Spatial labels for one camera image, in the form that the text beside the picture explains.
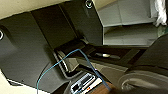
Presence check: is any small white cable box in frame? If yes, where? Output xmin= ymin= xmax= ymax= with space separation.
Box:
xmin=69 ymin=72 xmax=102 ymax=93

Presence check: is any thin blue cable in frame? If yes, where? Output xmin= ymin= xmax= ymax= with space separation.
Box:
xmin=35 ymin=48 xmax=113 ymax=94

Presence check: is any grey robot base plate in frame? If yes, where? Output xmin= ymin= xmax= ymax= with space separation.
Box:
xmin=0 ymin=0 xmax=105 ymax=94

